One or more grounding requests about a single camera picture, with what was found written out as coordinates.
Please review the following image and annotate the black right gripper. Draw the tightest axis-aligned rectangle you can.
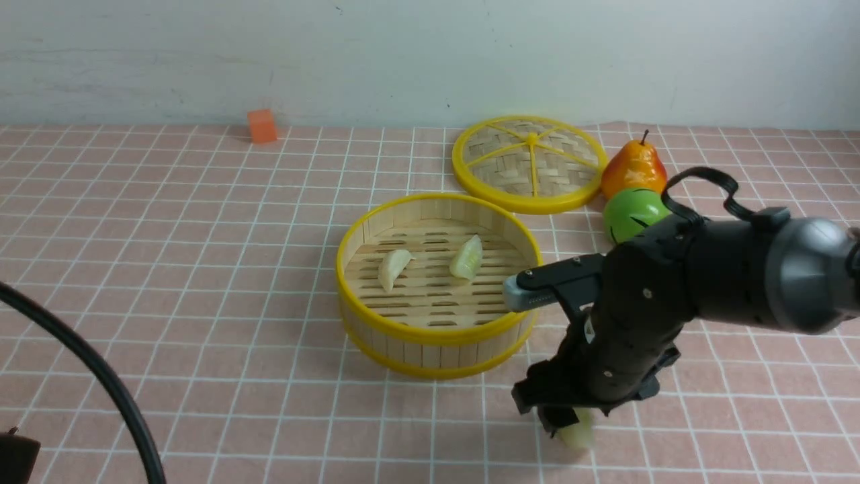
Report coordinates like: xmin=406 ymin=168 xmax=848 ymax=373
xmin=512 ymin=295 xmax=683 ymax=438

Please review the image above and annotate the pale green dumpling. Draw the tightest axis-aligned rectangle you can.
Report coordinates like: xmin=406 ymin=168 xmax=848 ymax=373
xmin=449 ymin=234 xmax=483 ymax=282
xmin=556 ymin=408 xmax=595 ymax=450

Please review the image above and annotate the cream dumpling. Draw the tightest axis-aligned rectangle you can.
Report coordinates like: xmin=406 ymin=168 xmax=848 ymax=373
xmin=378 ymin=249 xmax=415 ymax=293

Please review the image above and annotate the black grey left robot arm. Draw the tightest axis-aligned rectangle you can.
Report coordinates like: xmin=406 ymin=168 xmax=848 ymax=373
xmin=0 ymin=427 xmax=41 ymax=484

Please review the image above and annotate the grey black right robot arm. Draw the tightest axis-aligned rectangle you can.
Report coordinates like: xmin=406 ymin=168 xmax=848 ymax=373
xmin=503 ymin=166 xmax=858 ymax=436

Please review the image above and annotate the yellow rimmed bamboo steamer tray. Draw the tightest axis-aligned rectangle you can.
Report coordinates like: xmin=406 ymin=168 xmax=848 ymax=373
xmin=335 ymin=193 xmax=542 ymax=379

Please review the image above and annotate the yellow rimmed bamboo steamer lid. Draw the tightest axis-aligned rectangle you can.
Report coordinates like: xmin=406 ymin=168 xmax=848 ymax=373
xmin=451 ymin=114 xmax=609 ymax=214

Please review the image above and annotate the green toy apple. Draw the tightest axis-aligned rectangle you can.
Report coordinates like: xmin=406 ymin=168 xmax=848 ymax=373
xmin=603 ymin=188 xmax=670 ymax=245

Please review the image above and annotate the orange yellow toy pear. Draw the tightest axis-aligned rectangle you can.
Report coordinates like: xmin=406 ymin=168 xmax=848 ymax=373
xmin=600 ymin=129 xmax=669 ymax=200

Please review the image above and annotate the pink checkered tablecloth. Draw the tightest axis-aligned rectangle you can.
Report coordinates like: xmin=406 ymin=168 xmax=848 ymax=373
xmin=1 ymin=125 xmax=858 ymax=483

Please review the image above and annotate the orange foam cube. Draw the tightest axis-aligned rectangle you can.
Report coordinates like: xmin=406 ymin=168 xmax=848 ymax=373
xmin=247 ymin=108 xmax=279 ymax=144

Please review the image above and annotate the black cable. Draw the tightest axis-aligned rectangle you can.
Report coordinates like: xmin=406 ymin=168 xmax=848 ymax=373
xmin=0 ymin=282 xmax=167 ymax=484

